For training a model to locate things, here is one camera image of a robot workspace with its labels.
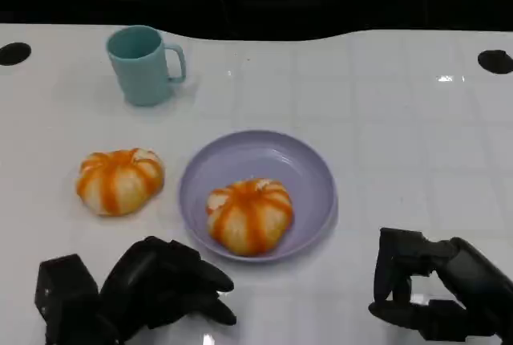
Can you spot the orange white toy bread roll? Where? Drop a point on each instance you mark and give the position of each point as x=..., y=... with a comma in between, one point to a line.
x=250, y=216
x=120, y=182

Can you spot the pale green mug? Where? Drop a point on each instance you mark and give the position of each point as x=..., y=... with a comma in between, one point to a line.
x=140, y=72

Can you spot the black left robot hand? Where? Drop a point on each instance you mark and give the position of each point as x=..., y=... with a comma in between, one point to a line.
x=160, y=285

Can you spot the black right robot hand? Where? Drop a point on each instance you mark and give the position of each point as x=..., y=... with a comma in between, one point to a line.
x=473, y=289

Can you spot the lilac plate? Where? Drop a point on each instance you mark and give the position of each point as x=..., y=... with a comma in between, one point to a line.
x=288, y=168

